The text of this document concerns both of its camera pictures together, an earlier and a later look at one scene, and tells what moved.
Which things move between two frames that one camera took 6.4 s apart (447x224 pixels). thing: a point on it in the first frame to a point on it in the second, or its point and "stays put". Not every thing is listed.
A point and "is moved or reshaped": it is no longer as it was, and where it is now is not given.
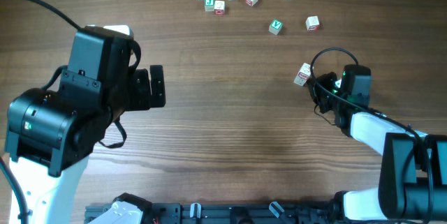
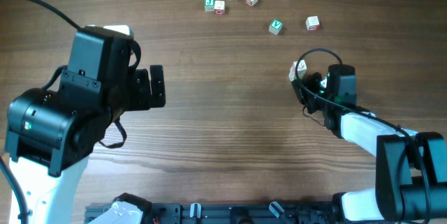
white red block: (304, 71) is moved or reshaped
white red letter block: (219, 7) stays put
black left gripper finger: (158, 93) stays put
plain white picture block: (302, 77) is moved or reshaped
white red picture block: (312, 23) stays put
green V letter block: (275, 26) stays put
